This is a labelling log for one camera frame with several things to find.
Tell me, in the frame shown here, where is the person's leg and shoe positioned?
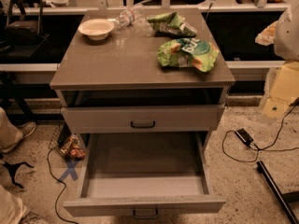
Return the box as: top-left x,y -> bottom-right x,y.
0,186 -> 49,224
0,107 -> 36,153

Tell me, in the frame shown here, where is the black metal stand leg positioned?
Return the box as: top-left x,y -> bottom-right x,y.
257,161 -> 299,224

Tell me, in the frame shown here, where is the black tripod foot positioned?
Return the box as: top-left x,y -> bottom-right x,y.
2,161 -> 32,189

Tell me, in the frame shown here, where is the green rice chip bag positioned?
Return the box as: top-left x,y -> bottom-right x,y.
157,38 -> 220,73

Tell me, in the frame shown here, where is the black chair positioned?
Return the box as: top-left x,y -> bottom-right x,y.
0,0 -> 50,59

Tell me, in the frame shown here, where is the colourful snack packet on floor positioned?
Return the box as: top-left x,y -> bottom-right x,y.
60,134 -> 86,160

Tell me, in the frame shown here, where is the person's leg and shoe upper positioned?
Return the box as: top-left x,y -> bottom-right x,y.
0,107 -> 36,153

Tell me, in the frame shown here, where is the closed grey upper drawer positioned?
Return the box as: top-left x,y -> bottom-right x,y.
62,105 -> 224,133

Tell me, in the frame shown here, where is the person's leg and shoe lower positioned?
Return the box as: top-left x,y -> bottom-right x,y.
0,186 -> 49,224

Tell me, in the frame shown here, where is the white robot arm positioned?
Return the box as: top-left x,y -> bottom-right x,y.
255,0 -> 299,119

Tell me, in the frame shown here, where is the clear plastic water bottle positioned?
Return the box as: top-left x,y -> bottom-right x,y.
116,4 -> 146,29

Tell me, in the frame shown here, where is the black power adapter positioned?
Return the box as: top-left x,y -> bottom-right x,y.
235,129 -> 253,146

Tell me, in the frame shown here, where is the blue tape cross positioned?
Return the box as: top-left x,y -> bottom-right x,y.
58,160 -> 78,181

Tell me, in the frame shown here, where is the black cable left floor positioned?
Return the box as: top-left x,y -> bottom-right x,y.
46,147 -> 80,224

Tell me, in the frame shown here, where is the open grey bottom drawer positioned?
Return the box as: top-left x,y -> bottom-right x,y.
63,132 -> 227,220

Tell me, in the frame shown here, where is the white paper bowl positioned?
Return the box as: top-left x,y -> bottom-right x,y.
78,19 -> 114,41

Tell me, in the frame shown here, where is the crumpled green snack bag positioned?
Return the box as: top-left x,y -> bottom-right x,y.
147,12 -> 197,37

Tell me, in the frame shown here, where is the black power cable right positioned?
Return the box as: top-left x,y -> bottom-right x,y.
221,100 -> 299,164

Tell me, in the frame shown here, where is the grey drawer cabinet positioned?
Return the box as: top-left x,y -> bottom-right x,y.
50,7 -> 236,152

